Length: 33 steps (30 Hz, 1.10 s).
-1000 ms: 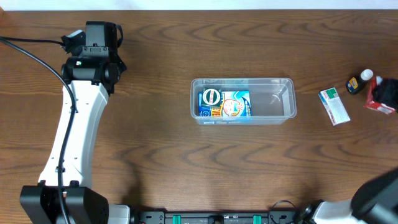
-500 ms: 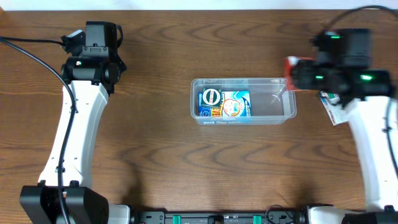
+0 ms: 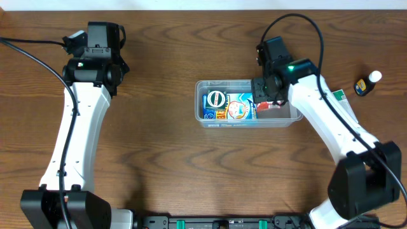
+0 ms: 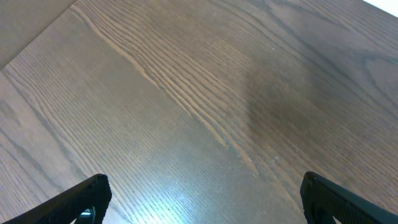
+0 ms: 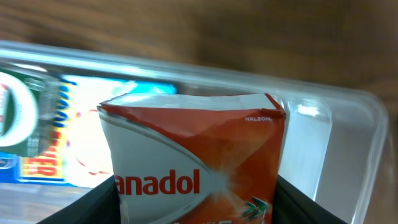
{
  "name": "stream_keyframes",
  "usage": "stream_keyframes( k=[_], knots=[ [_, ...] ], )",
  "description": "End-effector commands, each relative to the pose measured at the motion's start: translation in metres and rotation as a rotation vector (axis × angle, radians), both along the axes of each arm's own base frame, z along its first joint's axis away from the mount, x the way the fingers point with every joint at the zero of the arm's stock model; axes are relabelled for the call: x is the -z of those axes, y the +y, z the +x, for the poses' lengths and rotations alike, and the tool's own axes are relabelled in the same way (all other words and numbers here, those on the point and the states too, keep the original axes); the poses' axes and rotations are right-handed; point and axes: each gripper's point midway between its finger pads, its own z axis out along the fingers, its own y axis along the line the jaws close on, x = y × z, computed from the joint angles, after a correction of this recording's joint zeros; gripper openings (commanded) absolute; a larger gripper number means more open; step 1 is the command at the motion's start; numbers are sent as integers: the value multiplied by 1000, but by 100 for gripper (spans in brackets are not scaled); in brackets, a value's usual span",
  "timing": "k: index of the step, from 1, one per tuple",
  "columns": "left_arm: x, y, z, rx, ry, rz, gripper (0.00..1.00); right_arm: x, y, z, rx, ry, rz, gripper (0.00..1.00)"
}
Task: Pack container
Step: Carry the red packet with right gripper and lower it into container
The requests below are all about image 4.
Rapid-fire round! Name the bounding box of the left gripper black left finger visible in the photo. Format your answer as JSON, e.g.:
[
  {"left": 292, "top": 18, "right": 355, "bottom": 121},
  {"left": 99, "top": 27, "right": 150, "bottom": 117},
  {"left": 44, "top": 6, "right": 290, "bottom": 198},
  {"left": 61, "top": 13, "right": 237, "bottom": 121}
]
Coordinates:
[{"left": 4, "top": 174, "right": 112, "bottom": 224}]

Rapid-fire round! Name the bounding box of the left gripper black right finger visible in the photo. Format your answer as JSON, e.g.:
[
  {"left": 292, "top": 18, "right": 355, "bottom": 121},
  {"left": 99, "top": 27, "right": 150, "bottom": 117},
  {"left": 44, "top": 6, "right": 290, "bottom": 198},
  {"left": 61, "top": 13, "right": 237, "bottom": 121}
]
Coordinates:
[{"left": 300, "top": 171, "right": 397, "bottom": 224}]

